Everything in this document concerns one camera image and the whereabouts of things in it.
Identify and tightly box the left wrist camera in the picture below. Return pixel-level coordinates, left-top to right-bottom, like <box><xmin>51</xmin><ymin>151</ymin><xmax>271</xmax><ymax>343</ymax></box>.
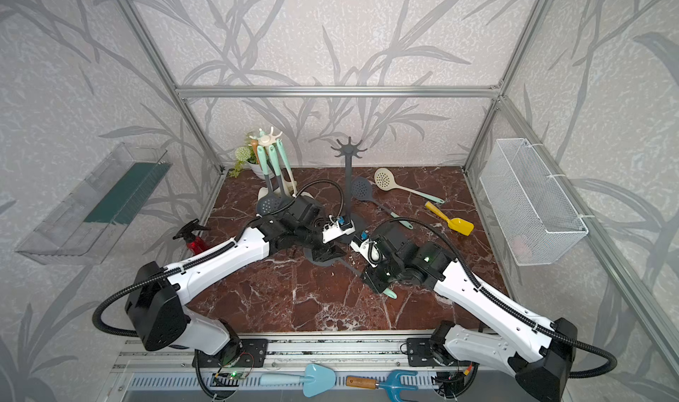
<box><xmin>322</xmin><ymin>216</ymin><xmax>355</xmax><ymax>244</ymax></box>

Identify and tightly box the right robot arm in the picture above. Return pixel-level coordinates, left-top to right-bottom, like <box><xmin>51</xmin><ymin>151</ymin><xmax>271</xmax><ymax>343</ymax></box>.
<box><xmin>350</xmin><ymin>219</ymin><xmax>617</xmax><ymax>401</ymax></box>

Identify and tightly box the cream skimmer wooden handle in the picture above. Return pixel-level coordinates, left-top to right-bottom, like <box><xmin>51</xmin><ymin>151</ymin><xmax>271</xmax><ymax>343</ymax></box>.
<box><xmin>249</xmin><ymin>139</ymin><xmax>259</xmax><ymax>164</ymax></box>

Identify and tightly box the white pot with flowers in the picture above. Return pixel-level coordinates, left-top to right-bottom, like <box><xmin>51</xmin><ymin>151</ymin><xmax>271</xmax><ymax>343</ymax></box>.
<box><xmin>228</xmin><ymin>131</ymin><xmax>265</xmax><ymax>180</ymax></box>

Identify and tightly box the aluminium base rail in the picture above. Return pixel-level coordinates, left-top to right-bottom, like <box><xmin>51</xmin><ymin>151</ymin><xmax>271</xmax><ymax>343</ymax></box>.
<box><xmin>240</xmin><ymin>330</ymin><xmax>431</xmax><ymax>371</ymax></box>

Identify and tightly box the white wire wall basket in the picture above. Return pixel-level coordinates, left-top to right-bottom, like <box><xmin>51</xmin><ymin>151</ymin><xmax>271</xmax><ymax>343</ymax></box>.
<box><xmin>480</xmin><ymin>138</ymin><xmax>589</xmax><ymax>266</ymax></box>

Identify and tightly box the blue garden fork wooden handle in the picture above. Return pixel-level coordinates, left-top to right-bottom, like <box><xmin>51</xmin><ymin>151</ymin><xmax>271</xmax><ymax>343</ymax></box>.
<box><xmin>346</xmin><ymin>369</ymin><xmax>419</xmax><ymax>402</ymax></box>

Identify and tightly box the red spray bottle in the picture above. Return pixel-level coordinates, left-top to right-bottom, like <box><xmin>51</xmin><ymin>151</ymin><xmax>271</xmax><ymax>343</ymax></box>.
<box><xmin>173</xmin><ymin>218</ymin><xmax>209</xmax><ymax>255</ymax></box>

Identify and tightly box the yellow plastic scoop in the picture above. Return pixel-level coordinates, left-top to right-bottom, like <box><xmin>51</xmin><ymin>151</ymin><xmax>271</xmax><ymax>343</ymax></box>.
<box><xmin>425</xmin><ymin>202</ymin><xmax>474</xmax><ymax>236</ymax></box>

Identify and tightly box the clear plastic wall tray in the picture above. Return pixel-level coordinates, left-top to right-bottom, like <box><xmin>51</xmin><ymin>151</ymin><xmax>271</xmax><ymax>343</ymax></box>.
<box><xmin>16</xmin><ymin>143</ymin><xmax>173</xmax><ymax>265</ymax></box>

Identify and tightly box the cream utensil rack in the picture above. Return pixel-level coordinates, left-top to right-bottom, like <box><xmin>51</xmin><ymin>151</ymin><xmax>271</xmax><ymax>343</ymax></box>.
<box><xmin>249</xmin><ymin>127</ymin><xmax>298</xmax><ymax>196</ymax></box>

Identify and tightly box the grey slotted spatula mint handle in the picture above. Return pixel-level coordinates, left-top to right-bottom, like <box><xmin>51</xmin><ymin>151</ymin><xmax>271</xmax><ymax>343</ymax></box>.
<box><xmin>302</xmin><ymin>246</ymin><xmax>398</xmax><ymax>299</ymax></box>

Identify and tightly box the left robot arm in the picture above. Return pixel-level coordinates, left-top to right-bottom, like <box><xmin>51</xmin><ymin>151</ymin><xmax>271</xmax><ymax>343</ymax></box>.
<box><xmin>92</xmin><ymin>193</ymin><xmax>355</xmax><ymax>355</ymax></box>

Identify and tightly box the large grey skimmer mint handle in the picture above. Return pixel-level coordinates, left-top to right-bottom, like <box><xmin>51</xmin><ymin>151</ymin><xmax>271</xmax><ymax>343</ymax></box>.
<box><xmin>268</xmin><ymin>143</ymin><xmax>290</xmax><ymax>198</ymax></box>

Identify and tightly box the dark grey utensil rack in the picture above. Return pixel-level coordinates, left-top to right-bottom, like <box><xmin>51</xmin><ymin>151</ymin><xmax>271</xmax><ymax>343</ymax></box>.
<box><xmin>332</xmin><ymin>138</ymin><xmax>366</xmax><ymax>235</ymax></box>

